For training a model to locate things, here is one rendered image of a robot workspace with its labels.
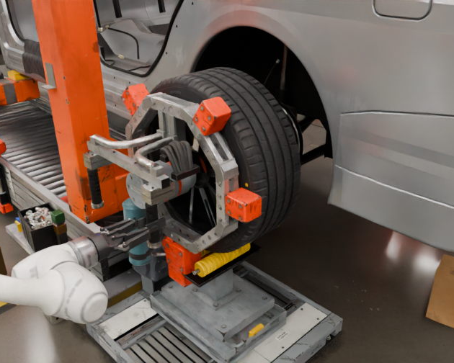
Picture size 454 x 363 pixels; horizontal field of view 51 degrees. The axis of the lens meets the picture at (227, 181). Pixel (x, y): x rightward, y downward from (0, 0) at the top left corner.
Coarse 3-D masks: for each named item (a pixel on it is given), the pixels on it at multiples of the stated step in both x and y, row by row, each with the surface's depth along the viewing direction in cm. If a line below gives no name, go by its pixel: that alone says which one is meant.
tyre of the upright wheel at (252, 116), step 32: (192, 96) 157; (224, 96) 152; (256, 96) 157; (224, 128) 150; (256, 128) 150; (288, 128) 159; (256, 160) 148; (288, 160) 158; (256, 192) 150; (288, 192) 162; (256, 224) 157
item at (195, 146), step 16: (192, 144) 201; (192, 160) 179; (208, 176) 169; (192, 192) 179; (208, 192) 174; (176, 208) 189; (192, 208) 183; (208, 208) 176; (192, 224) 184; (208, 224) 183
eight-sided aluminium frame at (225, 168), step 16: (160, 96) 162; (144, 112) 166; (176, 112) 152; (192, 112) 148; (128, 128) 177; (144, 128) 179; (192, 128) 149; (208, 144) 146; (224, 144) 149; (208, 160) 148; (224, 160) 149; (224, 176) 145; (224, 192) 148; (160, 208) 188; (224, 208) 150; (176, 224) 183; (224, 224) 153; (176, 240) 178; (192, 240) 173; (208, 240) 162
